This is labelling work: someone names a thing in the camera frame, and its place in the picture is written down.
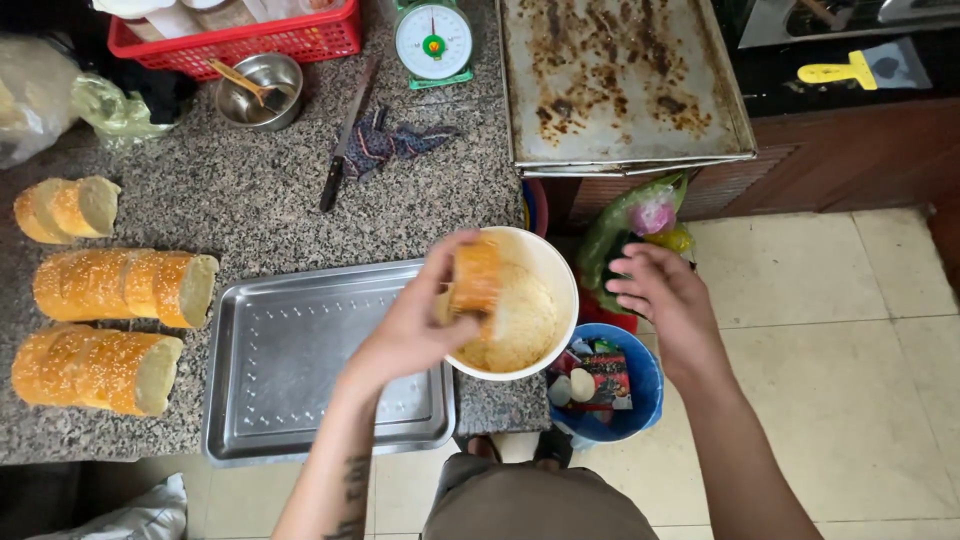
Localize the thick sliced sesame bread loaf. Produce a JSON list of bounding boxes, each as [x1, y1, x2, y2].
[[10, 323, 185, 418]]

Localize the person's right hand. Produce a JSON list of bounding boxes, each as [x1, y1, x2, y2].
[[604, 242, 726, 385]]

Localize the steel sink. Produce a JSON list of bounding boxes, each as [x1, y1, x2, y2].
[[738, 0, 960, 51]]

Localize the person's brown shorts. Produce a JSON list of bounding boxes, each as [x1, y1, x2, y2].
[[420, 453, 661, 540]]

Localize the small steel bowl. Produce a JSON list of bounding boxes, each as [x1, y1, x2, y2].
[[213, 51, 306, 133]]

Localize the blue plastic bucket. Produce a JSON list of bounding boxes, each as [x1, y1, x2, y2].
[[547, 323, 666, 445]]

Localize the green white kitchen scale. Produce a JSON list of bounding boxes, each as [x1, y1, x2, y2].
[[390, 0, 476, 91]]

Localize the red plastic basket with containers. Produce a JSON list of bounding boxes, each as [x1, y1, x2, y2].
[[91, 0, 363, 83]]

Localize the toasted bread slice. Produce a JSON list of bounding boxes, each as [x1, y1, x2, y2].
[[448, 238, 502, 315]]

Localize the wooden handled brush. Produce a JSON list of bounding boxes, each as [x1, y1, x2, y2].
[[207, 59, 291, 114]]

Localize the large stained baking sheet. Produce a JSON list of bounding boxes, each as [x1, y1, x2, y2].
[[495, 0, 759, 180]]

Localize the yellow butter spread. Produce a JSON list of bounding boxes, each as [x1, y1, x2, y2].
[[450, 262, 560, 374]]

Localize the red and blue plates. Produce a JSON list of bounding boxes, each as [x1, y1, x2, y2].
[[522, 178, 550, 238]]

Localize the black handled kitchen knife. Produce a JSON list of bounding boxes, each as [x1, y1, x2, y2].
[[319, 58, 381, 214]]

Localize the red plastic container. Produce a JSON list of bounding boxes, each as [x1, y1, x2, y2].
[[576, 288, 640, 336]]

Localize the shiny steel baking tray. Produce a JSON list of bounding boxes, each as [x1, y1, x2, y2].
[[201, 258, 458, 469]]

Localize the person's black sandal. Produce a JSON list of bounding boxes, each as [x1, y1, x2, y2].
[[463, 433, 504, 465], [531, 426, 576, 472]]

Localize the clear plastic bag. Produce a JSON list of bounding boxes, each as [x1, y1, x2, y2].
[[0, 33, 85, 171]]

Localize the trash wrappers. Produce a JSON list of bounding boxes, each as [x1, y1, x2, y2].
[[547, 337, 634, 412]]

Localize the person's left hand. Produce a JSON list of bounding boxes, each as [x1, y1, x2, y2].
[[339, 228, 483, 400]]

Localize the white round bowl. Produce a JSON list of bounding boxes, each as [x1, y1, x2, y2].
[[433, 225, 581, 383]]

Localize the white fabric bag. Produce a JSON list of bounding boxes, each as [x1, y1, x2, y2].
[[28, 472, 189, 540]]

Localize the dark patterned cloth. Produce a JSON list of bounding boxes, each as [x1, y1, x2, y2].
[[342, 104, 461, 184]]

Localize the short sliced sesame bread loaf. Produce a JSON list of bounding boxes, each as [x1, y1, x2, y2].
[[12, 175, 122, 246]]

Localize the yellow handled scraper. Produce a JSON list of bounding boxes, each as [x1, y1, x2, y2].
[[796, 36, 934, 93]]

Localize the green plastic bag with produce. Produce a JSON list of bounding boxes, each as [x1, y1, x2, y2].
[[576, 171, 697, 316]]

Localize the black cloth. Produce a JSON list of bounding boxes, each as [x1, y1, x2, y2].
[[112, 58, 201, 126]]

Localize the pale green plastic bag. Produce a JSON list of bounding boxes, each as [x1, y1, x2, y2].
[[70, 72, 179, 145]]

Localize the long sliced sesame bread loaf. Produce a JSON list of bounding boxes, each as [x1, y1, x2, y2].
[[32, 247, 221, 330]]

